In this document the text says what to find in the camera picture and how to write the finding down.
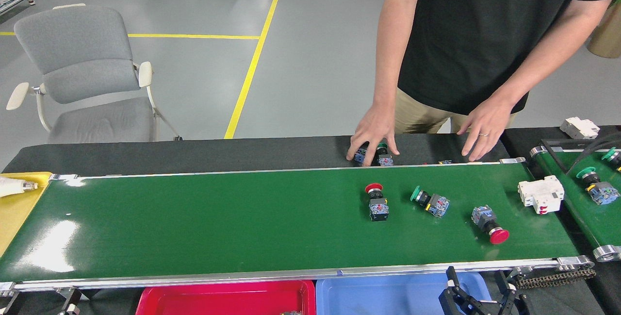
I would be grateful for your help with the red mushroom push button switch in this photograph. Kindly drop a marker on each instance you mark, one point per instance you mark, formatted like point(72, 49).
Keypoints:
point(378, 208)
point(498, 236)

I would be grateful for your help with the red plastic bin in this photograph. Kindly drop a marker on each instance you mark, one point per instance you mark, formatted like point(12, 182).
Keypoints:
point(218, 300)

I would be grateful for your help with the person's right hand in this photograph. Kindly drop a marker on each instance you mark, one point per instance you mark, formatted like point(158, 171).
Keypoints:
point(376, 128)

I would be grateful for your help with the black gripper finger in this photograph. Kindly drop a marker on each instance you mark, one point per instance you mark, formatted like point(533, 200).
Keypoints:
point(73, 300)
point(9, 303)
point(504, 283)
point(452, 278)

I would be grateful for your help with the push button switch part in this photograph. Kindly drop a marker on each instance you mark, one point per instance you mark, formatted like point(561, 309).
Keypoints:
point(291, 313)

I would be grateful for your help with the yellow tray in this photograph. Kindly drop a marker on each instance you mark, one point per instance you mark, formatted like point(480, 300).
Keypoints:
point(19, 218)

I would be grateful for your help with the green infeed conveyor belt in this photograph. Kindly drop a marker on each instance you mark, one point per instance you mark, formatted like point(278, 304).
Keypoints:
point(596, 223)

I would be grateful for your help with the person's right forearm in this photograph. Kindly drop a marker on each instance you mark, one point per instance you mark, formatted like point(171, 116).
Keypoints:
point(390, 72)

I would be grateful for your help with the grey office chair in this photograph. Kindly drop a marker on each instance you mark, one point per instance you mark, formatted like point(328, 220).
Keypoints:
point(80, 43)

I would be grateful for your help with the blue plastic bin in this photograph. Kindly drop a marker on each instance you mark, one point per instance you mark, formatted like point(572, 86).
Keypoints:
point(378, 295)

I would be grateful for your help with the person's left forearm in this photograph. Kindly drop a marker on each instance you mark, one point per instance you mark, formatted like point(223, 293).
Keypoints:
point(543, 58)

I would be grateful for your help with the white light bulb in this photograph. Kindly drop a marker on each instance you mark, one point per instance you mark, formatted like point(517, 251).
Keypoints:
point(9, 187)

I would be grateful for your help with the person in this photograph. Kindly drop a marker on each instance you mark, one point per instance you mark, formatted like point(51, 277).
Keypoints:
point(485, 38)

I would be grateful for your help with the long green conveyor belt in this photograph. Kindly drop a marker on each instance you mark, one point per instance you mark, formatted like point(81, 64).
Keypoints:
point(242, 223)

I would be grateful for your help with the person's left hand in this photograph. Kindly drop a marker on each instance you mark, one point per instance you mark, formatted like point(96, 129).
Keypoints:
point(487, 123)

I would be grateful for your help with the black guide plate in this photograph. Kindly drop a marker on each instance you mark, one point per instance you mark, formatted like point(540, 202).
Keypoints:
point(553, 155)

